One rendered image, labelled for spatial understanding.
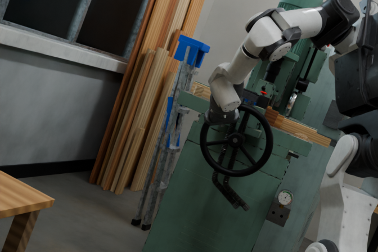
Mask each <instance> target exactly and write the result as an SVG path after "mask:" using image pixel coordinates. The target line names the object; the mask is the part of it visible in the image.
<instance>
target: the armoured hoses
mask: <svg viewBox="0 0 378 252"><path fill-rule="evenodd" d="M240 100H241V104H243V103H244V101H245V98H243V97H241V98H240ZM253 104H254V102H253V101H249V100H248V102H247V105H250V106H253ZM249 116H250V113H249V114H248V116H247V119H246V122H245V124H244V127H243V129H242V132H241V134H242V135H244V132H245V129H246V126H247V122H248V120H249ZM235 125H236V123H231V124H229V128H228V131H227V134H226V137H225V139H228V137H229V135H230V134H232V133H233V130H234V127H235ZM228 145H229V144H228V143H225V144H223V145H222V148H221V150H220V154H219V157H218V160H217V163H218V164H219V165H221V164H222V163H223V162H222V161H223V160H224V157H225V153H226V151H227V147H228ZM238 151H239V147H238V148H233V151H232V154H231V157H230V160H229V163H228V167H227V169H233V166H234V164H235V160H236V156H237V154H238ZM221 166H222V165H221ZM218 173H219V172H217V171H216V170H214V171H213V174H212V181H213V183H214V185H215V187H216V188H217V189H218V190H219V191H220V192H221V193H222V194H223V196H224V197H225V198H226V199H227V200H228V201H229V202H230V204H231V205H232V206H233V207H234V208H235V209H238V208H239V207H240V206H241V207H242V208H243V209H244V211H248V210H249V209H250V206H248V204H247V203H245V202H244V201H243V200H242V199H241V197H240V196H239V195H238V194H237V193H236V192H235V191H234V190H233V189H232V187H231V186H229V179H230V177H229V176H226V175H225V176H224V179H223V185H222V184H221V183H219V182H218V180H217V177H218ZM224 188H225V189H224Z"/></svg>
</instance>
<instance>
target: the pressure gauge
mask: <svg viewBox="0 0 378 252"><path fill-rule="evenodd" d="M286 196H287V197H286ZM285 197H286V198H285ZM277 199H278V202H279V203H280V206H279V207H280V208H281V209H283V207H284V206H286V205H290V204H291V203H292V201H293V194H292V192H291V191H289V190H281V191H280V192H279V194H278V196H277Z"/></svg>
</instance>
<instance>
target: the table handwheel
mask: <svg viewBox="0 0 378 252"><path fill-rule="evenodd" d="M237 109H238V110H241V111H244V112H245V113H244V115H243V118H242V121H241V123H240V126H239V128H238V130H237V132H235V133H232V134H230V135H229V137H228V139H223V140H219V141H210V142H207V141H206V138H207V133H208V129H209V127H210V125H208V124H206V122H205V121H204V123H203V125H202V127H201V131H200V148H201V152H202V154H203V156H204V158H205V160H206V161H207V163H208V164H209V165H210V166H211V167H212V168H213V169H214V170H216V171H217V172H219V173H221V174H223V175H225V176H229V177H244V176H248V175H251V174H253V173H255V172H257V171H258V170H259V169H260V168H262V167H263V166H264V165H265V163H266V162H267V161H268V159H269V157H270V155H271V153H272V149H273V132H272V128H271V126H270V124H269V122H268V120H267V119H266V117H265V116H264V115H263V114H262V113H261V112H260V111H259V110H257V109H256V108H254V107H252V106H250V105H247V104H243V103H241V104H240V105H239V107H237ZM249 113H250V114H251V115H253V116H255V117H256V118H257V119H258V120H259V121H260V123H261V124H262V126H263V128H264V131H265V135H266V146H265V150H264V152H263V155H262V157H261V158H260V159H259V160H258V161H257V162H255V160H254V159H253V158H252V157H251V155H250V154H249V153H248V152H247V150H246V148H244V146H243V143H244V141H245V140H246V136H245V135H242V134H241V132H242V129H243V127H244V124H245V122H246V119H247V117H248V114H249ZM225 143H228V144H229V145H230V146H231V147H233V148H238V147H239V148H240V150H241V151H242V152H243V153H244V154H245V156H246V157H247V158H248V159H249V161H250V162H251V163H252V166H251V167H249V168H246V169H242V170H232V169H227V168H225V167H223V166H221V165H219V164H218V163H217V162H216V161H215V160H214V159H213V158H212V156H211V154H210V152H209V150H208V146H212V145H220V144H225Z"/></svg>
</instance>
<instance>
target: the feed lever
mask: <svg viewBox="0 0 378 252"><path fill-rule="evenodd" d="M317 51H318V49H317V48H316V47H315V49H314V52H313V55H312V58H311V60H310V62H309V65H308V68H307V70H306V72H305V75H304V78H301V77H300V78H299V80H298V82H297V84H296V87H295V88H296V89H297V90H299V91H298V93H302V92H306V90H307V87H308V84H309V80H307V76H308V74H309V71H310V69H311V66H312V64H313V61H314V58H315V56H316V53H317Z"/></svg>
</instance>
